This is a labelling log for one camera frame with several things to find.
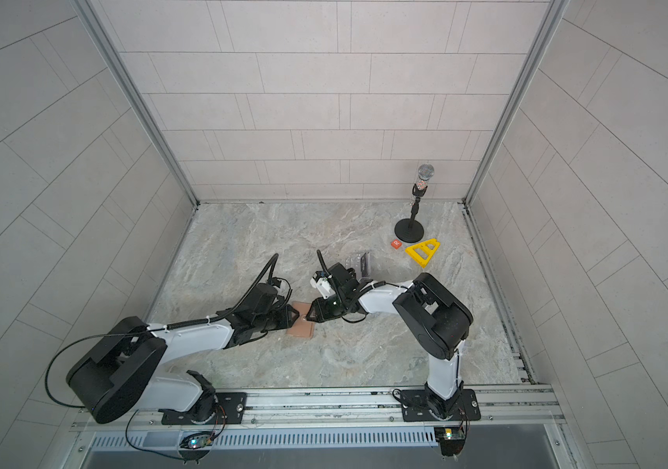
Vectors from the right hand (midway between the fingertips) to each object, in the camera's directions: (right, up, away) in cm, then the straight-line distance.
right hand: (311, 320), depth 87 cm
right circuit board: (+35, -22, -19) cm, 46 cm away
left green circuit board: (-22, -19, -22) cm, 37 cm away
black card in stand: (+16, +17, +7) cm, 24 cm away
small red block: (+28, +22, +16) cm, 39 cm away
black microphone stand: (+34, +27, +21) cm, 48 cm away
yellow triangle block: (+40, +21, +15) cm, 47 cm away
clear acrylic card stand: (+17, +16, +5) cm, 24 cm away
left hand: (-2, +2, +1) cm, 2 cm away
